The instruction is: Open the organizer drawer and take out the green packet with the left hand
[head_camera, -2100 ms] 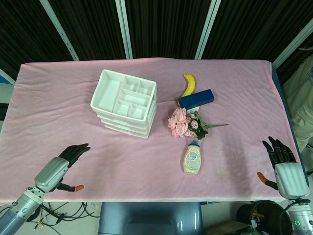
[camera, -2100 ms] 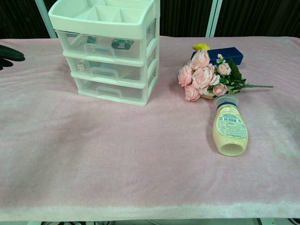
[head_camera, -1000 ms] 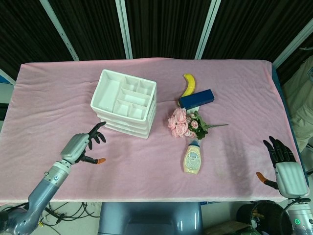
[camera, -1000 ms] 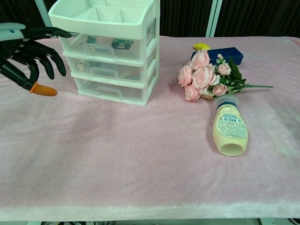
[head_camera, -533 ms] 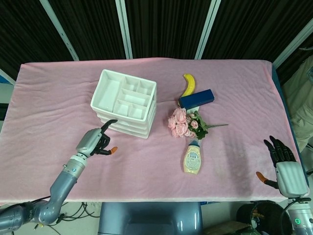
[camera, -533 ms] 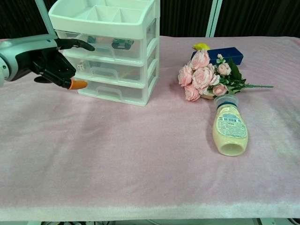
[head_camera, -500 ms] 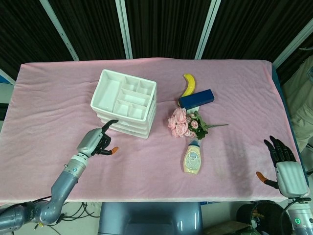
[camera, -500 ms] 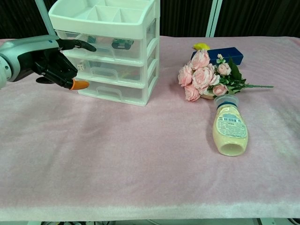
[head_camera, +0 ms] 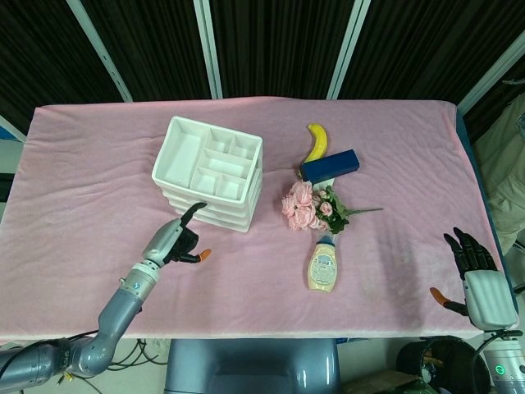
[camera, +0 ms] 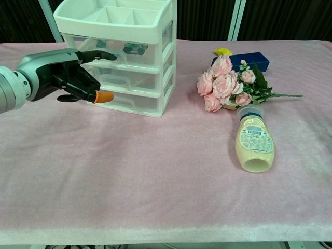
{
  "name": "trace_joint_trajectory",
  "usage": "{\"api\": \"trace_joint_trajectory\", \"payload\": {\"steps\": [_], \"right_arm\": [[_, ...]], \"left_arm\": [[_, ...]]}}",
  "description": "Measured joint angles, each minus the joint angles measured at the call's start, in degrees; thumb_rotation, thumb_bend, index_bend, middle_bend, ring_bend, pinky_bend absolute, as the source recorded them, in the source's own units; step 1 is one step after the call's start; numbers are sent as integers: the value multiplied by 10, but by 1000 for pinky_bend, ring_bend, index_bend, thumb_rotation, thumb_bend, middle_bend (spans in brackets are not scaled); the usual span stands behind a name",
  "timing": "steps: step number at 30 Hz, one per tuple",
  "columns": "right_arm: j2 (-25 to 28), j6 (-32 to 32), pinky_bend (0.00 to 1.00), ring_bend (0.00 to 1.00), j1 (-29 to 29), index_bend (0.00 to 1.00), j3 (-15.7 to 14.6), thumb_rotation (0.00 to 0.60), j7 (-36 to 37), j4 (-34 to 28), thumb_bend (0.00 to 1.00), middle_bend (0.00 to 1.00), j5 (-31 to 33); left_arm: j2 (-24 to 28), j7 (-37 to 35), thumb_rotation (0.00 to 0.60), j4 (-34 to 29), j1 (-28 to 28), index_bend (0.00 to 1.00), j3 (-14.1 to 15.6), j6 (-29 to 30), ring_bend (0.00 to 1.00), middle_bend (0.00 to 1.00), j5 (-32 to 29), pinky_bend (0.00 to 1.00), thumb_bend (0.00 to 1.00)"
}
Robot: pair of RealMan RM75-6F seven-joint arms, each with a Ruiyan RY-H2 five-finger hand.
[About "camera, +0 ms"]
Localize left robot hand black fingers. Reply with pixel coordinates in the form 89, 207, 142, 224
16, 48, 117, 104

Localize clear drawer with clips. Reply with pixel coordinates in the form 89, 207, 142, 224
63, 27, 174, 70

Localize white drawer organizer box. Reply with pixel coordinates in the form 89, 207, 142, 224
53, 0, 178, 119

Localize clear plastic drawer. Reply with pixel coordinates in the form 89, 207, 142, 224
80, 56, 174, 94
88, 77, 174, 114

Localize pink fleece table cloth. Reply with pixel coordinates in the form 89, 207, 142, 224
0, 38, 332, 246

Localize yellow banana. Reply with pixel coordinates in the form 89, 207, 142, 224
213, 47, 233, 56

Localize pink artificial flower bouquet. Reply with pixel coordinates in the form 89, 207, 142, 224
196, 53, 303, 113

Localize dark blue rectangular box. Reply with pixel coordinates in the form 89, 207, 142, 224
211, 52, 271, 74

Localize cream sauce squeeze bottle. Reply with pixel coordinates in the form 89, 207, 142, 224
234, 105, 276, 174

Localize white frame post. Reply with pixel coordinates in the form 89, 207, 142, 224
227, 0, 247, 42
38, 0, 64, 43

